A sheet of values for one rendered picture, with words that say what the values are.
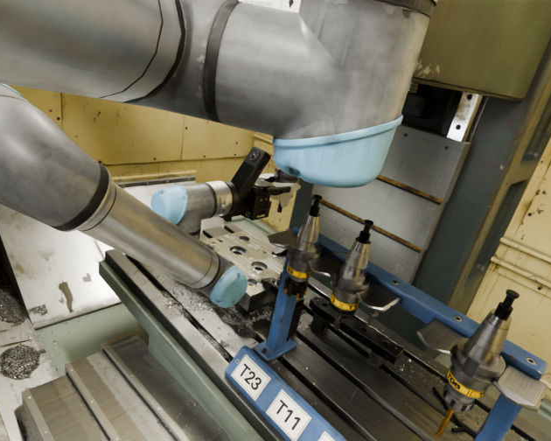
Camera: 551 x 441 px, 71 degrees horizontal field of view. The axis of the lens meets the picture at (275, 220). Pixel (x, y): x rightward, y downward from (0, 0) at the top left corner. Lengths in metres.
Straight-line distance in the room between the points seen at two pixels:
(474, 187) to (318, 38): 1.03
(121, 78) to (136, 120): 1.64
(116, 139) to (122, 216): 1.30
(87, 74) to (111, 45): 0.02
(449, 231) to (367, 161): 1.04
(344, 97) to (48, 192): 0.35
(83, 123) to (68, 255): 0.53
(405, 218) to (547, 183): 0.50
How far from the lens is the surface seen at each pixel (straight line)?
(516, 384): 0.63
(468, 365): 0.62
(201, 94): 0.25
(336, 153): 0.23
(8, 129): 0.49
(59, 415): 1.10
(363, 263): 0.66
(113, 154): 1.83
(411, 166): 1.24
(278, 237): 0.76
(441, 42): 0.65
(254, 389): 0.85
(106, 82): 0.20
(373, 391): 0.97
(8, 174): 0.48
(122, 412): 1.05
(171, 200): 0.74
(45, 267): 1.58
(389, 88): 0.23
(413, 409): 0.98
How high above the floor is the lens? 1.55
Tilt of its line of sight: 24 degrees down
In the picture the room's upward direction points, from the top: 12 degrees clockwise
